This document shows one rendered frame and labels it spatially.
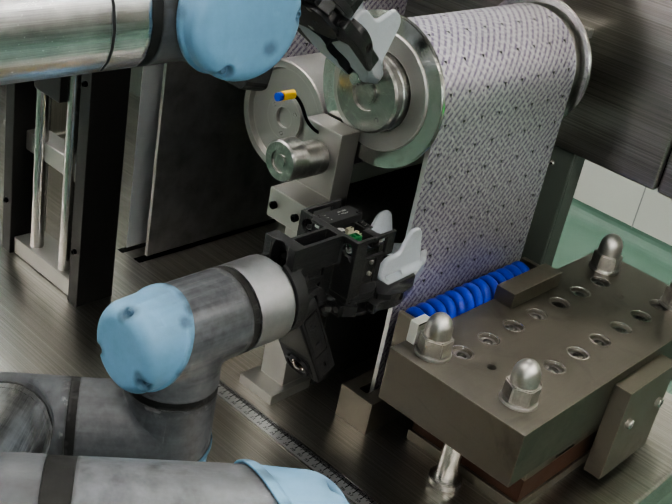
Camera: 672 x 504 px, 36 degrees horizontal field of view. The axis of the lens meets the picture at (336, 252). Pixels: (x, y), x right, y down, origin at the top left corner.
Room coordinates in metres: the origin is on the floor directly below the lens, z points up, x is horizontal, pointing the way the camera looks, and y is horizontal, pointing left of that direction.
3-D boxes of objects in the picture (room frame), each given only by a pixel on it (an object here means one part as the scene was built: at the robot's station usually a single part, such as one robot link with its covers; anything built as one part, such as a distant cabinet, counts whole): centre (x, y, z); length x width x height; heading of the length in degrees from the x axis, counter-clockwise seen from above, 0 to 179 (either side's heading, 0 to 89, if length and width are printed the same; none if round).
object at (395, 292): (0.84, -0.04, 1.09); 0.09 x 0.05 x 0.02; 141
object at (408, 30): (0.93, -0.01, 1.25); 0.15 x 0.01 x 0.15; 52
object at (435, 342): (0.85, -0.11, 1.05); 0.04 x 0.04 x 0.04
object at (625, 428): (0.90, -0.34, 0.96); 0.10 x 0.03 x 0.11; 142
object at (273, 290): (0.74, 0.06, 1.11); 0.08 x 0.05 x 0.08; 52
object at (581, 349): (0.95, -0.26, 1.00); 0.40 x 0.16 x 0.06; 142
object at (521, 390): (0.80, -0.19, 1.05); 0.04 x 0.04 x 0.04
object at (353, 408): (0.99, -0.14, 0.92); 0.28 x 0.04 x 0.04; 142
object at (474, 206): (0.99, -0.14, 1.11); 0.23 x 0.01 x 0.18; 142
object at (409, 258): (0.88, -0.07, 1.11); 0.09 x 0.03 x 0.06; 141
